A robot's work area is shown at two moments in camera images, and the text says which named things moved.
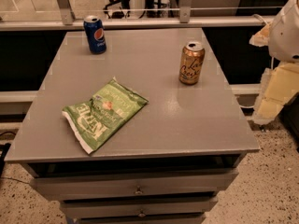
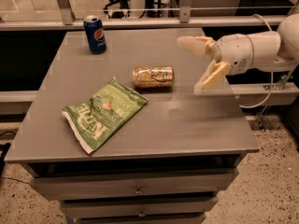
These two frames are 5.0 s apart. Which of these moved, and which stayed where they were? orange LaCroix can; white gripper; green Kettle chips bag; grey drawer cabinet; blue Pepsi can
Moved: white gripper; orange LaCroix can
Stayed: green Kettle chips bag; grey drawer cabinet; blue Pepsi can
